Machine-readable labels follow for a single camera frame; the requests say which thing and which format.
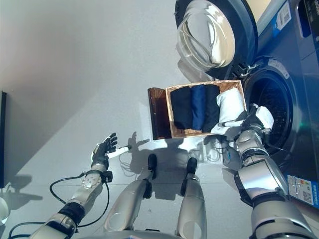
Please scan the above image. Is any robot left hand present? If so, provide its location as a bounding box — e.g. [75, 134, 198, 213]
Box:
[91, 132, 132, 172]

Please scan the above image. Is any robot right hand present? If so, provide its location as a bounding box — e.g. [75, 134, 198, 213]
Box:
[243, 103, 275, 132]

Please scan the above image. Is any white garment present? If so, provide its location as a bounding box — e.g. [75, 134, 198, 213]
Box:
[211, 87, 246, 136]

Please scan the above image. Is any dark navy garment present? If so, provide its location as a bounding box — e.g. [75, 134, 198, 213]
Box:
[202, 84, 221, 133]

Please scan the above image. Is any blue garment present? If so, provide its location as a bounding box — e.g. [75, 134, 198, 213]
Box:
[190, 84, 207, 131]

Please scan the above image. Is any black garment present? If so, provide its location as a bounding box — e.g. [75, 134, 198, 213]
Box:
[170, 86, 194, 129]

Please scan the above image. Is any grey front-load washing machine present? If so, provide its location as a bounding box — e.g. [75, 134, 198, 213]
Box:
[231, 0, 319, 207]

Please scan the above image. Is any shallow wicker laundry basket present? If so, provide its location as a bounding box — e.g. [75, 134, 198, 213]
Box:
[165, 79, 247, 138]

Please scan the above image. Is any energy label sticker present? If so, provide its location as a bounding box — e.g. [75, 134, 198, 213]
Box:
[286, 174, 318, 205]

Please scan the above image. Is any round glass washer door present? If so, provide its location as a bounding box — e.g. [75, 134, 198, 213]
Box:
[173, 0, 259, 79]

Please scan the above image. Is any grey partition panel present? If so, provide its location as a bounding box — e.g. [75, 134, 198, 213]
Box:
[0, 91, 7, 189]

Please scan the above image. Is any robot right leg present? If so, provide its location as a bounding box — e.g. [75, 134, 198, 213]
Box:
[175, 157, 207, 239]

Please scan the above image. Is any white cylindrical device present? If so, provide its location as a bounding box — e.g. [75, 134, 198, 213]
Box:
[0, 196, 10, 225]

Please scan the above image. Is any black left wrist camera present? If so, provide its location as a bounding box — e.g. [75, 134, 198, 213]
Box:
[101, 171, 113, 184]

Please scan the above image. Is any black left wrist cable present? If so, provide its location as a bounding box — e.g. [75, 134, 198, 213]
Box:
[7, 174, 111, 239]

